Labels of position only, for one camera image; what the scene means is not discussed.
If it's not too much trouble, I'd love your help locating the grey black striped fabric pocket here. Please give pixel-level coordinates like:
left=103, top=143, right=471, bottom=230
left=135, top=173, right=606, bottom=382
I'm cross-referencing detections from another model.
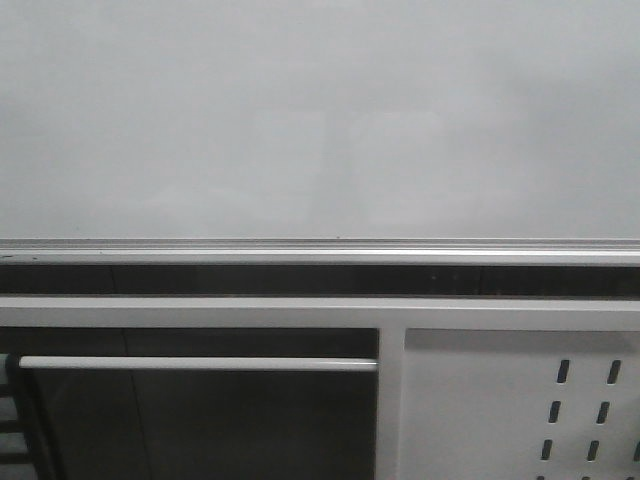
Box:
left=1, top=353, right=37, bottom=479

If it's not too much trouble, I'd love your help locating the white perforated metal panel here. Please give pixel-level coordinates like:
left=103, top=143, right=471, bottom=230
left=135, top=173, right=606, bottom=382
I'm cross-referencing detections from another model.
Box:
left=399, top=329, right=639, bottom=479

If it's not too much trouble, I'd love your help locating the white metal stand frame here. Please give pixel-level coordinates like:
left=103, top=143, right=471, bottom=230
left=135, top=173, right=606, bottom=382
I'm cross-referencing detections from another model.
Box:
left=1, top=296, right=639, bottom=479

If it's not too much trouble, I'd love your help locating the white horizontal rod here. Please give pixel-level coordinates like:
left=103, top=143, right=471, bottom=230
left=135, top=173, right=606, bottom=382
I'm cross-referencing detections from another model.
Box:
left=18, top=356, right=378, bottom=372

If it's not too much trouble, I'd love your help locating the white whiteboard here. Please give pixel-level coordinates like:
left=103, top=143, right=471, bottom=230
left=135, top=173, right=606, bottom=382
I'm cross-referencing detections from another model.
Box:
left=1, top=1, right=639, bottom=266

